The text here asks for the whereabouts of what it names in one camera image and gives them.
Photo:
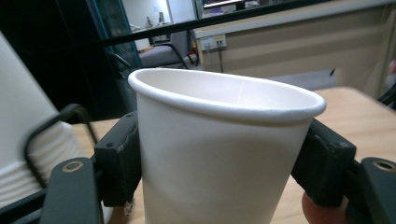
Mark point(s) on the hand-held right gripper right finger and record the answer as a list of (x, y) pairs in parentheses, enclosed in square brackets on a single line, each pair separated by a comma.
[(323, 165)]

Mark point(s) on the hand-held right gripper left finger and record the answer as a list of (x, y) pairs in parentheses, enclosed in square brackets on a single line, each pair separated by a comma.
[(120, 161)]

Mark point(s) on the single white paper cup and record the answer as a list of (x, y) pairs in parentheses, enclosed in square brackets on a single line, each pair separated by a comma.
[(218, 161)]

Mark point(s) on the stack of white paper cups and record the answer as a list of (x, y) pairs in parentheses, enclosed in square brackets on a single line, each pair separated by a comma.
[(21, 109)]

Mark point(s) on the black cabinet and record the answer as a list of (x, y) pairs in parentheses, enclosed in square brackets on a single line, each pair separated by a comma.
[(81, 56)]

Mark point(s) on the grey office chair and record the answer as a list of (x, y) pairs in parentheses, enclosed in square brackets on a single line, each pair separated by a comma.
[(168, 51)]

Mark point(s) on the light wooden counter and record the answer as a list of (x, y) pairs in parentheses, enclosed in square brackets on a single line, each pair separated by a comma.
[(295, 46)]

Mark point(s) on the black horizontal stand bar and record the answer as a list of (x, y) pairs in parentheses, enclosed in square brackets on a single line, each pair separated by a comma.
[(202, 21)]

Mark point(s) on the white wall socket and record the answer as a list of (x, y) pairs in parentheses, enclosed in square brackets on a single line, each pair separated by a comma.
[(213, 42)]

